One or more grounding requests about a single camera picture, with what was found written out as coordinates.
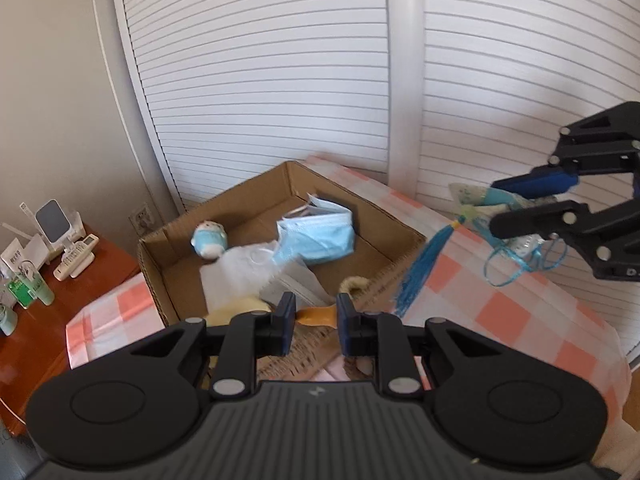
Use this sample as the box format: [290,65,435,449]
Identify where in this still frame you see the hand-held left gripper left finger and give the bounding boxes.
[130,291,297,401]

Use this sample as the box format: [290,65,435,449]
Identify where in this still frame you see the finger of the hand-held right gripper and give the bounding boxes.
[492,101,640,196]
[489,197,640,261]

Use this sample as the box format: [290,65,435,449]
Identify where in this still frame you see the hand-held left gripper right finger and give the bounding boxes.
[336,292,501,396]

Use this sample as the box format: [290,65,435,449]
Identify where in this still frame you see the orange foam earplugs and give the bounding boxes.
[295,306,335,330]

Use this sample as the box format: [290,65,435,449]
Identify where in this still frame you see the brown hair scrunchie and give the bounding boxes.
[339,276,372,302]

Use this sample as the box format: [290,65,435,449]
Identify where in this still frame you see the grey woven cloth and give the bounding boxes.
[260,259,328,307]

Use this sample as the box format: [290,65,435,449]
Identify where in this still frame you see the yellow lens cloth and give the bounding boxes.
[202,296,275,330]

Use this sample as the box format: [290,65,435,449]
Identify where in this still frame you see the blue face mask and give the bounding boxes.
[271,194,357,267]

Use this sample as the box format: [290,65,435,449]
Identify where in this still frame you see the blue patterned tassel sachet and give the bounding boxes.
[394,181,568,318]

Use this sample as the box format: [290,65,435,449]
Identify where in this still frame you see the brown cardboard box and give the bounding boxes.
[137,160,427,367]

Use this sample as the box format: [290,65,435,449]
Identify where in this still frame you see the blue and white toy figure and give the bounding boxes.
[190,220,230,262]

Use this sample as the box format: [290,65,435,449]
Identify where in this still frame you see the white tissue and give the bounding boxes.
[200,241,287,312]

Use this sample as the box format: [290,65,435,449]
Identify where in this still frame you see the white louvred door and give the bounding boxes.
[417,0,640,361]
[109,0,392,213]

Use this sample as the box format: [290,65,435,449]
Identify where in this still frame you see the white remote control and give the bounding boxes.
[53,234,100,281]

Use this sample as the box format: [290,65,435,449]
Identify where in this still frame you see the wooden side table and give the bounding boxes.
[0,222,142,437]

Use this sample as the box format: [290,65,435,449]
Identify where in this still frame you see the green bottle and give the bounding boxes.
[15,266,56,310]

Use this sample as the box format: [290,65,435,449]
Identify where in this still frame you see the white phone stand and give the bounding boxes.
[34,199,85,257]

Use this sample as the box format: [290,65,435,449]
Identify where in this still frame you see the white tube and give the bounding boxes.
[0,237,30,283]

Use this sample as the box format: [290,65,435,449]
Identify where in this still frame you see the wall socket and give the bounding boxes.
[128,203,154,234]

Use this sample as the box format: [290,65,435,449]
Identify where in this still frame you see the white wall cable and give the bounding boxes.
[88,0,168,211]

